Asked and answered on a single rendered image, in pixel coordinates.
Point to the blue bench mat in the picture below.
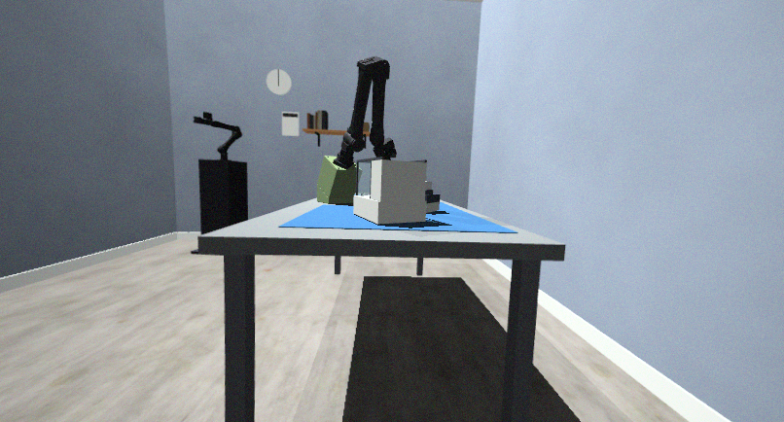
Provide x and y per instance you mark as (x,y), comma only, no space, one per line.
(447,218)

